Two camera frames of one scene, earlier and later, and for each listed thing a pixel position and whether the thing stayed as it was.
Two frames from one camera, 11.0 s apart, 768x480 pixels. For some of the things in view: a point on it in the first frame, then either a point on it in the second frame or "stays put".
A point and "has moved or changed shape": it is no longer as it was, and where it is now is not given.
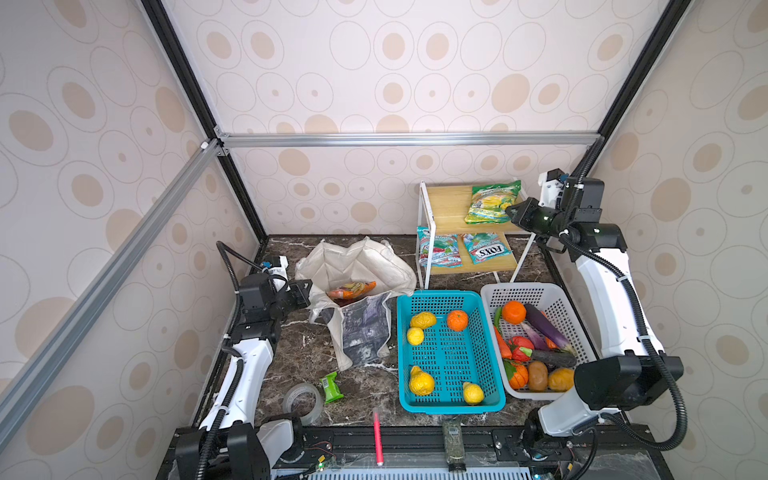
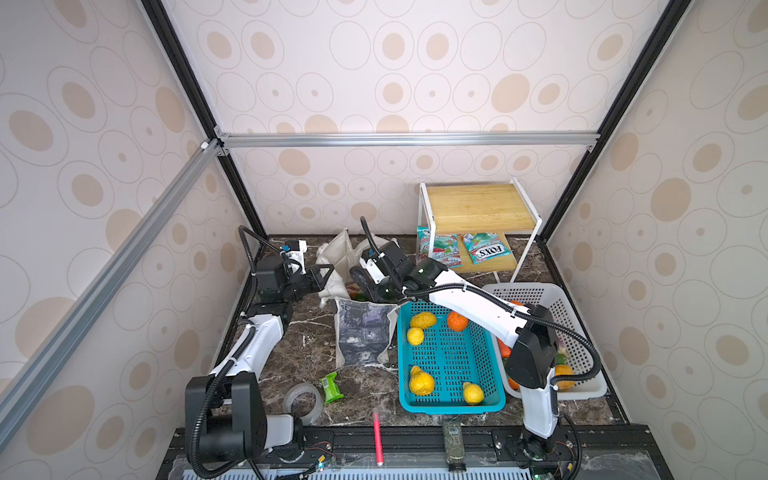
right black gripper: (525, 218) to (368, 286)
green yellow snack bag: (489, 202) to (355, 294)
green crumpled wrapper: (331, 388) stays put
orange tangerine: (457, 320) stays put
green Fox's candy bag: (484, 246) stays put
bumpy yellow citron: (423, 320) stays put
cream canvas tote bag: (360, 326) has moved or changed shape
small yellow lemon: (415, 336) stays put
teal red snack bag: (446, 251) stays put
